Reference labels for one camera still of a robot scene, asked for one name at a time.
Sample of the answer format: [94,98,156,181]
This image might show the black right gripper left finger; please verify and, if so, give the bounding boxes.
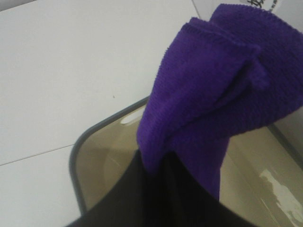
[71,151,170,227]

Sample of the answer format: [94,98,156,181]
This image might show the beige plastic bin grey rim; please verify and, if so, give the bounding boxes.
[69,99,303,227]

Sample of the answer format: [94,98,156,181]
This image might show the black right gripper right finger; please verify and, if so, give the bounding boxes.
[165,157,222,227]

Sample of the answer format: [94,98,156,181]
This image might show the purple towel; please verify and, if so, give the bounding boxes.
[137,4,303,198]

